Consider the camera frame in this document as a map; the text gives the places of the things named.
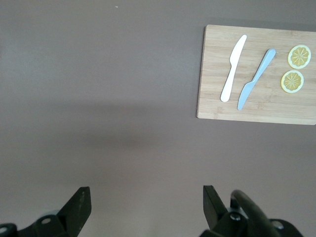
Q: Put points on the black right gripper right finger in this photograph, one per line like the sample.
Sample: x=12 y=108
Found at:
x=214 y=212

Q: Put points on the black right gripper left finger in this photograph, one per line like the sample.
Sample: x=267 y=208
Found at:
x=74 y=212

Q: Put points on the bamboo cutting board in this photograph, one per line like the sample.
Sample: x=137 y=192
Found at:
x=261 y=98

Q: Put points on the grey plastic knife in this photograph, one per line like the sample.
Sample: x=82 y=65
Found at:
x=255 y=79

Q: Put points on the white plastic knife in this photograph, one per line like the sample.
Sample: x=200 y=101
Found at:
x=233 y=66

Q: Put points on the yellow lemon slice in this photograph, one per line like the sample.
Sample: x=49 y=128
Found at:
x=299 y=56
x=292 y=81

